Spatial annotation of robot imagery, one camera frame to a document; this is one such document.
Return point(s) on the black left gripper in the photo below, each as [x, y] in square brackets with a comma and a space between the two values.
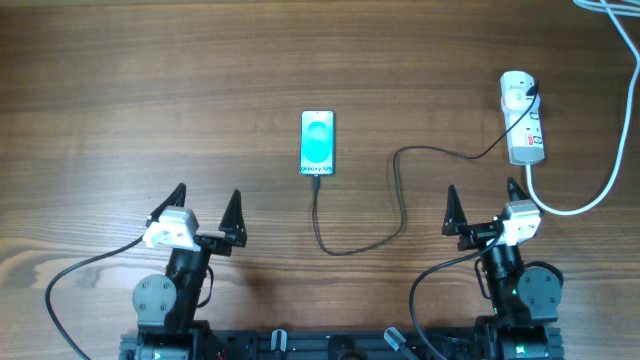
[231, 225]

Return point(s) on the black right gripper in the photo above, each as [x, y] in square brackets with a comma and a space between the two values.
[457, 224]

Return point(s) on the blue screen smartphone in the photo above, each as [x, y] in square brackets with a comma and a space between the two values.
[317, 143]

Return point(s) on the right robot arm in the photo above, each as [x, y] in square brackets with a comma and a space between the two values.
[524, 296]

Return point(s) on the white charger plug adapter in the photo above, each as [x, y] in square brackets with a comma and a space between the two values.
[516, 100]

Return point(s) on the white power strip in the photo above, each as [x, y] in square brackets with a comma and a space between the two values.
[524, 131]

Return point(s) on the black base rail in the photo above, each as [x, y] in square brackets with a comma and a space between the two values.
[320, 345]

